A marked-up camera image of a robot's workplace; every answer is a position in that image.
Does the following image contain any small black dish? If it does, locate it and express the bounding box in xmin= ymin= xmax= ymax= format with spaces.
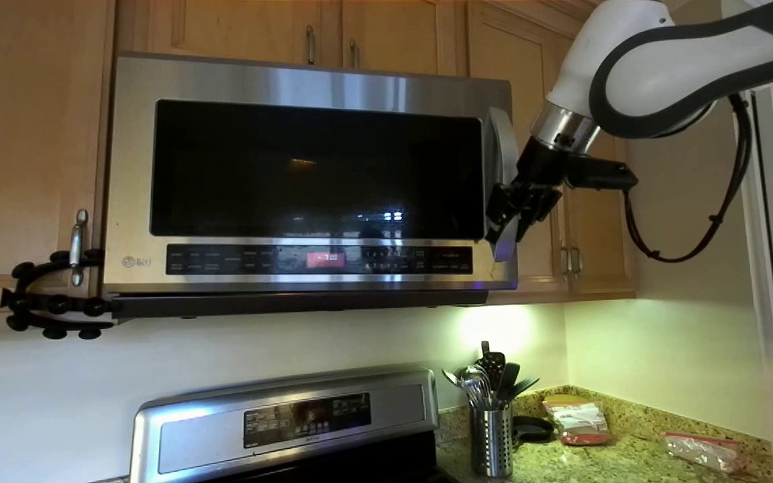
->
xmin=510 ymin=413 xmax=557 ymax=447

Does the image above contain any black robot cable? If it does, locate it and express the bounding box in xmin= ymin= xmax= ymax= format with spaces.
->
xmin=586 ymin=0 xmax=773 ymax=269

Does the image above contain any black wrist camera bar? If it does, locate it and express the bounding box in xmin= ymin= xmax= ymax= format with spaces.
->
xmin=566 ymin=157 xmax=640 ymax=193

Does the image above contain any stainless steel microwave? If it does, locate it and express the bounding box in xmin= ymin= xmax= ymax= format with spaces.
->
xmin=99 ymin=53 xmax=522 ymax=323

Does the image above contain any stainless steel stove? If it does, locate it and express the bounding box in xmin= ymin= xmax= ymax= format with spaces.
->
xmin=99 ymin=362 xmax=444 ymax=483

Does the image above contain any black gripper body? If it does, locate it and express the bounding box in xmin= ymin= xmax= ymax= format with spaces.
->
xmin=497 ymin=137 xmax=580 ymax=225

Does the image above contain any black flexible tripod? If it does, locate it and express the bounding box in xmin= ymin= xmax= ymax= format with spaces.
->
xmin=0 ymin=248 xmax=123 ymax=343

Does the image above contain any silver microwave door handle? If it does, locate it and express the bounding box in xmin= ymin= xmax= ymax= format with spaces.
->
xmin=480 ymin=104 xmax=522 ymax=291

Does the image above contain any metal utensil holder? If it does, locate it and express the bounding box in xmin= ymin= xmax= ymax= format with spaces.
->
xmin=466 ymin=404 xmax=518 ymax=483

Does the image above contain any tall wooden cabinet door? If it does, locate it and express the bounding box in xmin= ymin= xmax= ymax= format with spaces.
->
xmin=561 ymin=131 xmax=640 ymax=302
xmin=463 ymin=0 xmax=577 ymax=306

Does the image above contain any narrow wooden cabinet door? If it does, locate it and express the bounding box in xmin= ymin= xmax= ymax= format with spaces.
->
xmin=0 ymin=0 xmax=121 ymax=311

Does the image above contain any red food package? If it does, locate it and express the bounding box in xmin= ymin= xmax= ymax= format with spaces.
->
xmin=538 ymin=392 xmax=617 ymax=448

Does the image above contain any dark kitchen spoon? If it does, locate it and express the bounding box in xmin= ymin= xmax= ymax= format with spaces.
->
xmin=478 ymin=338 xmax=510 ymax=412

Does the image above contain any metal kitchen utensil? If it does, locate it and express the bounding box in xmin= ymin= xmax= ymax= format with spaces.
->
xmin=440 ymin=362 xmax=488 ymax=413

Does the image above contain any clear plastic bag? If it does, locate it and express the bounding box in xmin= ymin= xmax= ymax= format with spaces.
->
xmin=659 ymin=430 xmax=749 ymax=475

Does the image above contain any wooden cabinet door above microwave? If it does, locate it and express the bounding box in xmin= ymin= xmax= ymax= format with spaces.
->
xmin=337 ymin=0 xmax=471 ymax=82
xmin=114 ymin=0 xmax=345 ymax=70

